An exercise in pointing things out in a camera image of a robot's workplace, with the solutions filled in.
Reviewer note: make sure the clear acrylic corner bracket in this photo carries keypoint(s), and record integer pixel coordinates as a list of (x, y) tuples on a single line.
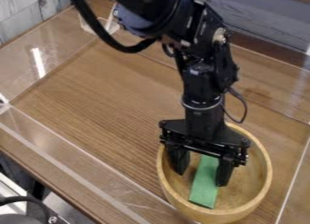
[(108, 23)]

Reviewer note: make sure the clear acrylic tray wall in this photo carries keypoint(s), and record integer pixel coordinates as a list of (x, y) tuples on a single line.
[(80, 114)]

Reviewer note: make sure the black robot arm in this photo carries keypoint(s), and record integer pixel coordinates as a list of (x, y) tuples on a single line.
[(191, 29)]

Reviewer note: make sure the brown wooden bowl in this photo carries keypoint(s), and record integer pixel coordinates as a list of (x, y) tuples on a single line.
[(237, 199)]

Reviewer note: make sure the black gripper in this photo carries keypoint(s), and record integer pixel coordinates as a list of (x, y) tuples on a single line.
[(227, 142)]

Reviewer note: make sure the black equipment under table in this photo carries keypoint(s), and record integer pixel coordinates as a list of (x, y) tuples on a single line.
[(14, 218)]

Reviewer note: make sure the green rectangular block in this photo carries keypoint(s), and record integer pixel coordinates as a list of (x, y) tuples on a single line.
[(203, 190)]

